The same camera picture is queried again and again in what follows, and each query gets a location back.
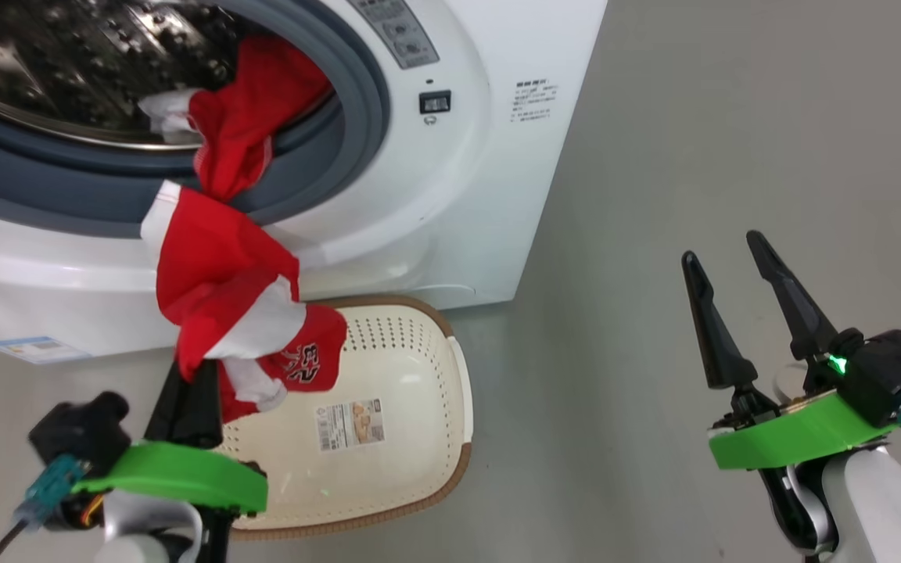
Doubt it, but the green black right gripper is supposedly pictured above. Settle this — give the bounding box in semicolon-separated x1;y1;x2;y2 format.
681;230;901;471

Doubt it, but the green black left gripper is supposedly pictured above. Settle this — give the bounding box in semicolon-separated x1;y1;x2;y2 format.
71;361;269;518

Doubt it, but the red and white garment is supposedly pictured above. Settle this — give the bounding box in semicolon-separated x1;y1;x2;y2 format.
140;33;348;423

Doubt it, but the printed basket label sticker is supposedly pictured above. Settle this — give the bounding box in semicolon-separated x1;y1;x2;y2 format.
317;398;386;454

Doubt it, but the cream perforated laundry basket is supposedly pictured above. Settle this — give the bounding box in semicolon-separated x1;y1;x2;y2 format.
212;295;473;542

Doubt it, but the grey rubber door gasket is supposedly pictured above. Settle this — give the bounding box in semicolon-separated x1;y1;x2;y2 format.
0;0;391;238

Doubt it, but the white front-loading washing machine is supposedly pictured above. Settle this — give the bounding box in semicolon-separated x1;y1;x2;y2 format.
0;0;608;365

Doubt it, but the blue energy label sticker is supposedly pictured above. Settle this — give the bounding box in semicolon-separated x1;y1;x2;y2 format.
0;335;92;366

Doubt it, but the steel perforated washer drum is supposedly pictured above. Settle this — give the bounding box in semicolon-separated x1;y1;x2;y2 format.
0;0;252;149

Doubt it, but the grey warning sticker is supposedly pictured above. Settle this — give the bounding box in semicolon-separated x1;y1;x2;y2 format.
349;0;440;70

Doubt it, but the thin black left gripper cable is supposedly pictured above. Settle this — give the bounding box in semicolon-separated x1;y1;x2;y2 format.
0;519;31;563

